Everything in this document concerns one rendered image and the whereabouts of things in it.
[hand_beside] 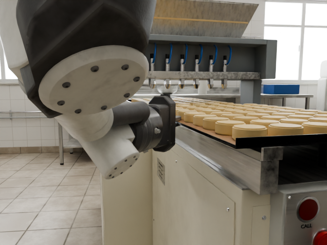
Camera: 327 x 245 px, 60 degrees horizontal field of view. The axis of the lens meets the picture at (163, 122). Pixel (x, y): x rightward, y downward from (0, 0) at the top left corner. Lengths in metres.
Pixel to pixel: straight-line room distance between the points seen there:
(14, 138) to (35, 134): 0.31
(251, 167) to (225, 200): 0.09
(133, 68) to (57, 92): 0.05
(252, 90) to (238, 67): 0.14
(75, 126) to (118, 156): 0.11
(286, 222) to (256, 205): 0.05
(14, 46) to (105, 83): 0.07
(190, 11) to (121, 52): 1.01
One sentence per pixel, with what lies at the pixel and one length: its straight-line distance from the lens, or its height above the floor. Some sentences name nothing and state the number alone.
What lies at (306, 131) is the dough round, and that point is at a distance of 0.50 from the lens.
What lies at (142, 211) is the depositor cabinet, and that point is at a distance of 1.18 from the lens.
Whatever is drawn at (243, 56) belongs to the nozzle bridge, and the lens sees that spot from 1.30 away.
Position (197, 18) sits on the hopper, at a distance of 1.20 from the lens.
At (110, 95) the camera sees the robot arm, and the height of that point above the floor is 0.98.
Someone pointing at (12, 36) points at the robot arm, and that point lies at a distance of 0.23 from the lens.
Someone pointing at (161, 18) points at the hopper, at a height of 1.25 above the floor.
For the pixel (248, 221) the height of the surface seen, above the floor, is 0.79.
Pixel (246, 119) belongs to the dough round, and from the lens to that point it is 0.55.
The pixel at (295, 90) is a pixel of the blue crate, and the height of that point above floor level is 0.94.
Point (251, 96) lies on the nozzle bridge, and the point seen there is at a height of 0.94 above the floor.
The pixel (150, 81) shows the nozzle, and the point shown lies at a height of 1.01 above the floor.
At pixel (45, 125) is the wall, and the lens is 4.56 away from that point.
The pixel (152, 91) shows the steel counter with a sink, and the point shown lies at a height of 0.92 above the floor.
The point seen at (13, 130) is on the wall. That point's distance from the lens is 4.71.
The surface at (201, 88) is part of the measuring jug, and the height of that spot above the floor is 0.96.
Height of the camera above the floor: 0.99
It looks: 7 degrees down
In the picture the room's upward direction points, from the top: straight up
